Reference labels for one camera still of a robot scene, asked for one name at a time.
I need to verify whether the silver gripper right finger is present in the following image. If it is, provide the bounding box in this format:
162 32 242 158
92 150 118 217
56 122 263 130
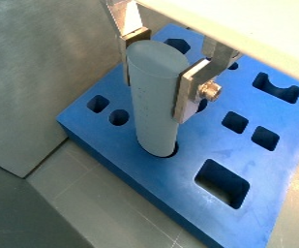
174 37 242 124

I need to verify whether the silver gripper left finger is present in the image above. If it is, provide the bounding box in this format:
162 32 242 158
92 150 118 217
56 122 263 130
100 0 151 84

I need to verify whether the light blue oval cylinder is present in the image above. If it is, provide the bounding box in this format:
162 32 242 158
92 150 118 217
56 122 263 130
127 40 190 157

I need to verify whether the blue foam shape board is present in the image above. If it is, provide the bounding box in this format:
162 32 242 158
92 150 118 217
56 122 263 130
55 22 299 248

